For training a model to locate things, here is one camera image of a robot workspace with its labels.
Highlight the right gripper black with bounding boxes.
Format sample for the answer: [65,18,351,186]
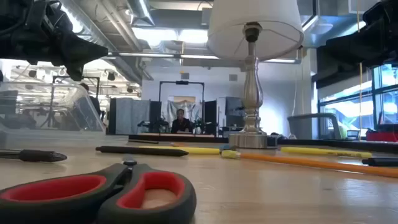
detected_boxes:
[317,0,398,67]

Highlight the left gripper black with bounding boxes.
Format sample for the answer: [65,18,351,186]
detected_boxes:
[0,0,109,82]

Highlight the clear plastic supply box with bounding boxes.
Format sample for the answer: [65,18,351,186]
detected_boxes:
[0,81,106,149]

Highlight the thick black marker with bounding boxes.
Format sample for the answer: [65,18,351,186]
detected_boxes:
[0,149,68,163]

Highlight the yellow pen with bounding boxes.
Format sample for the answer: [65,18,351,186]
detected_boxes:
[139,145,222,156]
[280,146,373,159]

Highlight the dark purple pen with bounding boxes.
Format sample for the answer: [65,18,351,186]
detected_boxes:
[361,157,398,167]

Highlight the orange pencil with pale eraser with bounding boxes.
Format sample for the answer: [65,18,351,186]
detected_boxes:
[221,149,398,179]

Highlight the red and black scissors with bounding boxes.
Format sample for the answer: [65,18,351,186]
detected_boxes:
[0,154,197,224]

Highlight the red box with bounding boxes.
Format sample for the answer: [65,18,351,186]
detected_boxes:
[366,129,398,142]

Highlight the ceiling light strip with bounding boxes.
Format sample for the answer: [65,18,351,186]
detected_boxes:
[107,52,302,65]

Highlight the grey partition panel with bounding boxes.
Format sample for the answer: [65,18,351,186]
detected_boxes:
[108,98,162,135]

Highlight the grey office chair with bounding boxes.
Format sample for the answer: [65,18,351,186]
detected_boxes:
[287,112,343,140]

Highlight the thin dark rod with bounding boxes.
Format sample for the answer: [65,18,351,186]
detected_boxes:
[128,139,160,145]

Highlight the crumpled silver backdrop sheet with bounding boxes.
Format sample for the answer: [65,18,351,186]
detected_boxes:
[167,95,205,133]

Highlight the white shade silver table lamp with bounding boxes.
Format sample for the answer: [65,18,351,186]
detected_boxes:
[206,0,305,149]

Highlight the grey cabinet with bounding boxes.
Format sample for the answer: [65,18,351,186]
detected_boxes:
[225,96,247,128]

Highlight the black partition panel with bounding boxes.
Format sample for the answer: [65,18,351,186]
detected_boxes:
[204,100,218,136]

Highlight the black rig frame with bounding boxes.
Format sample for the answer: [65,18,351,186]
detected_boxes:
[158,80,205,135]
[51,75,101,108]

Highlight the silver air duct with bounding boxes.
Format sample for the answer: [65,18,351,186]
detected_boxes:
[58,0,155,82]

